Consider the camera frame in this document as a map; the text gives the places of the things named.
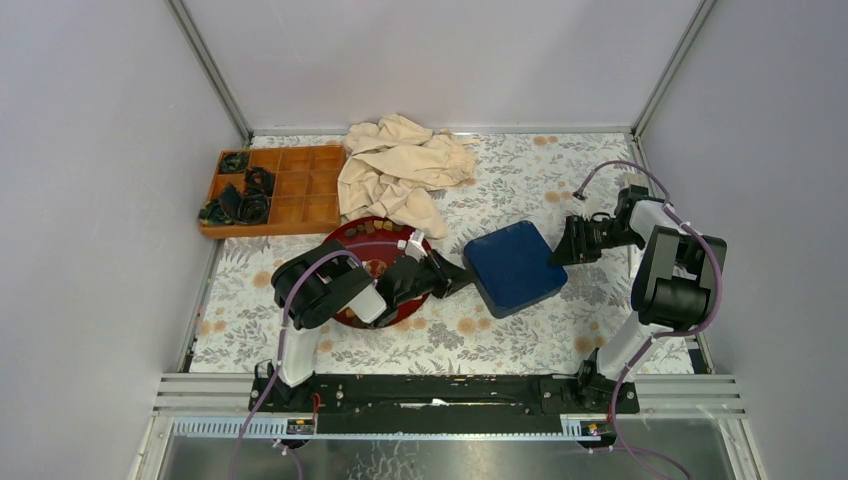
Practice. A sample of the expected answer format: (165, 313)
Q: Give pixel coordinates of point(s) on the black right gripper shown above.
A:
(567, 250)

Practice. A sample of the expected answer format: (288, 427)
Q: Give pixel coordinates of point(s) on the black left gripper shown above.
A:
(453, 276)

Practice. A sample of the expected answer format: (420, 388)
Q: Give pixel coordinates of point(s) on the navy box lid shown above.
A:
(511, 268)

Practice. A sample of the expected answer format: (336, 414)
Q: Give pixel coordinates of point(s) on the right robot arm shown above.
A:
(675, 289)

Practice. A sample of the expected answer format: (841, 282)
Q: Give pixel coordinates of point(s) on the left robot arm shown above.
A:
(314, 287)

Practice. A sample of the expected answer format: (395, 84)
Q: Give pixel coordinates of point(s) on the floral tablecloth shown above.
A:
(517, 177)

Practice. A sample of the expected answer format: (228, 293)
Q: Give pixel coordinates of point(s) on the red round tray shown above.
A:
(378, 242)

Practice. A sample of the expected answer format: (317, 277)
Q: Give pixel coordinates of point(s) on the beige crumpled cloth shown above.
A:
(393, 166)

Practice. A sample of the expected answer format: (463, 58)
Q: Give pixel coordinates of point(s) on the wooden compartment tray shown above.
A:
(300, 181)

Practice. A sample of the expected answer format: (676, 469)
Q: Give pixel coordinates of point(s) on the dark rolled tie patterned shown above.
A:
(253, 209)

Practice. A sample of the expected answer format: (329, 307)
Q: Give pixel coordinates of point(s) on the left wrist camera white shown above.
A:
(414, 246)

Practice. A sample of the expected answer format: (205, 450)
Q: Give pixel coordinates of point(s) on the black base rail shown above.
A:
(417, 404)

